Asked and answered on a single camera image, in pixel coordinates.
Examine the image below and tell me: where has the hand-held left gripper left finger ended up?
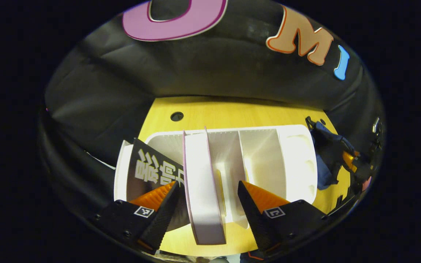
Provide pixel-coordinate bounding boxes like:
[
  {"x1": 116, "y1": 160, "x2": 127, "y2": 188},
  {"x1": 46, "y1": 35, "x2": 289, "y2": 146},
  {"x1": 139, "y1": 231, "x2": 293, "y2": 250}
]
[{"x1": 93, "y1": 181, "x2": 181, "y2": 256}]

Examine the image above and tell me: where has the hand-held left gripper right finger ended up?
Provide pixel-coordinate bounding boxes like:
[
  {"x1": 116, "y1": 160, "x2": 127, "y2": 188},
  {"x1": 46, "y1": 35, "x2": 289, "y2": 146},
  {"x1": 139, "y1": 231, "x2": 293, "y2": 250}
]
[{"x1": 237, "y1": 180, "x2": 330, "y2": 256}]

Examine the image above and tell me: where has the blue schoolbag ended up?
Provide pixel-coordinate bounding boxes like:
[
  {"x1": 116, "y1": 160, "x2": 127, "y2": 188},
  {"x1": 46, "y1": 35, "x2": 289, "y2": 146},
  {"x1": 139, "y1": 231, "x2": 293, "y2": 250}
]
[{"x1": 306, "y1": 116, "x2": 355, "y2": 190}]

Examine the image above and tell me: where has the pink-edged white book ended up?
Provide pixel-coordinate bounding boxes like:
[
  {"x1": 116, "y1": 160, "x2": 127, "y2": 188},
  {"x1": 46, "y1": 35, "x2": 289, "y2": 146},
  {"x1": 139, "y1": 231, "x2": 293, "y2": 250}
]
[{"x1": 182, "y1": 127, "x2": 227, "y2": 245}]

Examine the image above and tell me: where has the black book with white print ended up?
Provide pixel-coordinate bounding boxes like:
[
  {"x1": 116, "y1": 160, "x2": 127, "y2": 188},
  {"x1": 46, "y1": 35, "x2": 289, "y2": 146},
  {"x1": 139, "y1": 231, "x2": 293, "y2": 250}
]
[{"x1": 126, "y1": 138, "x2": 192, "y2": 232}]

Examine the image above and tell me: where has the white bookshelf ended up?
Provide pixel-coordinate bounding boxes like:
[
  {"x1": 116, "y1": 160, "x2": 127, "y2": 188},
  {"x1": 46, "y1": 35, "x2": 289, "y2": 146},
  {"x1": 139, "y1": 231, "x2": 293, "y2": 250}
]
[{"x1": 114, "y1": 124, "x2": 319, "y2": 229}]

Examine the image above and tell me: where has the black backdrop cloth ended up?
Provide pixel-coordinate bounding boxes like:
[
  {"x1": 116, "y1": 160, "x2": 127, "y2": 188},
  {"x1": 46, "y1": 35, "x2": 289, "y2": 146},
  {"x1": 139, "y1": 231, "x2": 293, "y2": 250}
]
[{"x1": 41, "y1": 0, "x2": 386, "y2": 227}]

